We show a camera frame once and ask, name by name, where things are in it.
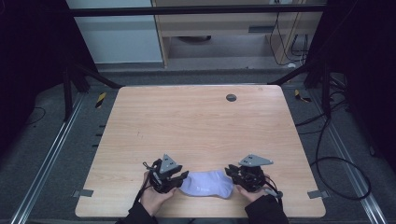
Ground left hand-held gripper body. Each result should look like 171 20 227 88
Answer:
142 153 184 194

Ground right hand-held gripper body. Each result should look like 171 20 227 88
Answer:
234 153 275 193

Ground lavender ankle sock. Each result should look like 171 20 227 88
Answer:
179 169 234 200

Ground person's right hand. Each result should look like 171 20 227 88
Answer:
234 175 273 203

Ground person's left hand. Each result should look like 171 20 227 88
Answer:
139 172 177 217

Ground person's right black sleeve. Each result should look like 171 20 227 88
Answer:
244 194 290 224

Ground person's black sleeve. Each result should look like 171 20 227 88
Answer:
115 200 159 224
244 194 290 224

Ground person's left black sleeve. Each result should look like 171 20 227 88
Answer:
115 200 159 224

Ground grey tape piece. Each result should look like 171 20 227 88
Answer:
306 189 330 200
71 189 94 199

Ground yellow black striped tape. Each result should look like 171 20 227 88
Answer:
293 89 313 104
94 91 107 109

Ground black metal stand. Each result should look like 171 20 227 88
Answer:
62 60 124 122
268 60 332 119

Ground light wooden desk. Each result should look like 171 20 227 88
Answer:
150 0 325 69

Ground white cabinet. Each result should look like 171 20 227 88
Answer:
64 0 164 64

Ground black curtain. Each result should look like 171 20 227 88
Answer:
0 0 97 157
304 0 396 172

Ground left hand-held gripper cable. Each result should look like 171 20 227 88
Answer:
134 161 157 204

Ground hand-held gripper cable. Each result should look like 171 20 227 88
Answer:
262 175 285 208
134 161 157 204

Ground right hand-held gripper cable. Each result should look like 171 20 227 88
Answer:
262 175 285 208

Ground aluminium floor rail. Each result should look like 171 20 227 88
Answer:
311 91 389 224
8 92 86 224

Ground black looped floor cable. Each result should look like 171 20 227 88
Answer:
309 118 373 202

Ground black hanging desk cables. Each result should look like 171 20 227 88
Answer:
268 0 311 67

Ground thin black floor cable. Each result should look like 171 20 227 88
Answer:
26 106 47 127

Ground black horizontal frame bar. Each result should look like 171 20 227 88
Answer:
68 4 326 18

